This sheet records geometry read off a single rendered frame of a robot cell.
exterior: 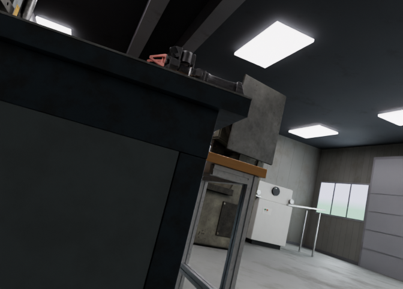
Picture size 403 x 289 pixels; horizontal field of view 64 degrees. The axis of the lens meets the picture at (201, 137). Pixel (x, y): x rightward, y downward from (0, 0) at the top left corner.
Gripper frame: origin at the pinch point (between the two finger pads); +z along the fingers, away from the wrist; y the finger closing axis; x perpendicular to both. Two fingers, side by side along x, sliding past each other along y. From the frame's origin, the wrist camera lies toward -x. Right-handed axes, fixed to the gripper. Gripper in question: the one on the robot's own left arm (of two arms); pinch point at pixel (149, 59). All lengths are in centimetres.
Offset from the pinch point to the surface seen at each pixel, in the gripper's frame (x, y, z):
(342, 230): 70, -538, -673
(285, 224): 80, -434, -413
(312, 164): -109, -672, -654
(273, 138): -46, -256, -236
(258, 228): 99, -432, -350
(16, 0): -23, -41, 72
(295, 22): -182, -178, -189
